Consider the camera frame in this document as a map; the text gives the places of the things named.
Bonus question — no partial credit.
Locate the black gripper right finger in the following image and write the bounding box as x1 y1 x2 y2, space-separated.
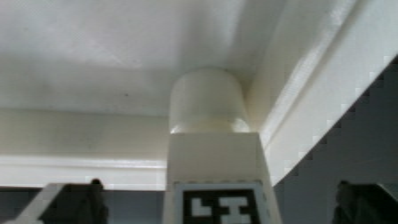
331 181 398 224

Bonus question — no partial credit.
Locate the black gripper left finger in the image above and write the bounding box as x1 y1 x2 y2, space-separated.
12 179 108 224

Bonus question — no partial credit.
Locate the white table leg with tag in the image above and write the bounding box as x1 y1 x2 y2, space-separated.
161 133 282 224

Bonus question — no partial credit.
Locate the white square tabletop with sockets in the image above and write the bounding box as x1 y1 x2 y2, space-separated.
0 0 398 191

